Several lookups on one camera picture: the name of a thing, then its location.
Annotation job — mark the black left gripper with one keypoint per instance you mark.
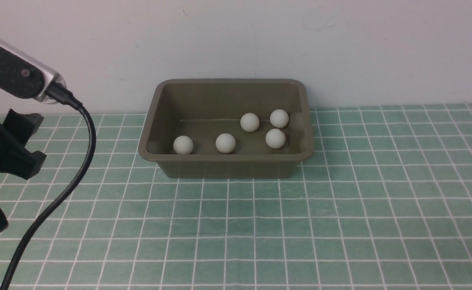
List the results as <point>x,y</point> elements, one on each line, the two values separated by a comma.
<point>15,159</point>

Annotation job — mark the olive green plastic bin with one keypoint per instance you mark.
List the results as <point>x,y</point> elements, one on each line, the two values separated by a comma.
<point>202,109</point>

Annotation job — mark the white plain ball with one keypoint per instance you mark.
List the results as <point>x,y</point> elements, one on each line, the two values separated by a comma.
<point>225,143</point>
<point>279,118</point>

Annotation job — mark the white ball with logo centre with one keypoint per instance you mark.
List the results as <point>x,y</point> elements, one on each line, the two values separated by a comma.
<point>250,122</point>

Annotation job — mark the white ball with logo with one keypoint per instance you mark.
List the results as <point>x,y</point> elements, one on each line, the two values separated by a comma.
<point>275,138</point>
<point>250,122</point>

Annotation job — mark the green checkered table mat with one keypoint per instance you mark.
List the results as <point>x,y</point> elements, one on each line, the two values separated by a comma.
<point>384,203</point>

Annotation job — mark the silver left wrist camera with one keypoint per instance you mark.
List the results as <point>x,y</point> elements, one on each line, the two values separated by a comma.
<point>25,77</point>

